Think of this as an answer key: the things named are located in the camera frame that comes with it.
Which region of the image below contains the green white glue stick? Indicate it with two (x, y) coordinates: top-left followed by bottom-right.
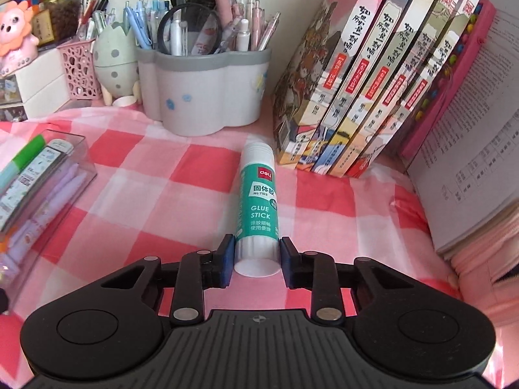
(234, 141), (281, 278)

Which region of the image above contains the purple pen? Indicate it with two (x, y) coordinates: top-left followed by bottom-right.
(5, 163), (88, 269)

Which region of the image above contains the clear plastic organizer tray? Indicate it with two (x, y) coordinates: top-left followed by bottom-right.
(1, 129), (97, 314)

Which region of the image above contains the lilac character pen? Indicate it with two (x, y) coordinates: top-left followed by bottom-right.
(1, 196), (54, 288)

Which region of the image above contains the pencil lead refill case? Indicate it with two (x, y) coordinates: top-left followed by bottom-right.
(1, 139), (74, 233)

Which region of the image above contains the green cap highlighter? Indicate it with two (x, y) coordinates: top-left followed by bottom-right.
(0, 135), (46, 192)

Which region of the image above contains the red pink checkered cloth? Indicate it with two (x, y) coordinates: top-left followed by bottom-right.
(0, 106), (504, 389)

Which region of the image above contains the white flower pen holder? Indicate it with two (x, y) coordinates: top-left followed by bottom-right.
(136, 48), (272, 137)

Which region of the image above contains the white spine cartoon book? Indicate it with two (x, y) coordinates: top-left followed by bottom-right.
(343, 0), (479, 177)

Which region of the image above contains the pink spine cartoon book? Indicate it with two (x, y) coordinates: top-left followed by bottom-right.
(328, 0), (465, 178)

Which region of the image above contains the pink binder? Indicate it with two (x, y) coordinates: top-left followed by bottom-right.
(397, 0), (496, 163)

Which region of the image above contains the blue spine cartoon book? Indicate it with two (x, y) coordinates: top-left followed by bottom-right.
(296, 0), (412, 171)

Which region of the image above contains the green egg pen holder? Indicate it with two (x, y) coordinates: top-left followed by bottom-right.
(93, 22), (139, 106)

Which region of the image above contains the pink perforated pen holder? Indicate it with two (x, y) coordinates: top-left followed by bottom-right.
(57, 40), (101, 100)

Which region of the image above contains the black magnifying glass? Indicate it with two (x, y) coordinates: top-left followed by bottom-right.
(157, 3), (223, 56)

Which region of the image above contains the white drawer organizer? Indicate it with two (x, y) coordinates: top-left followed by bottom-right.
(1, 49), (69, 122)

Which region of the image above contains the pink lion toy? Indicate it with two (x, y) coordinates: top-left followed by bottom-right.
(0, 0), (39, 77)

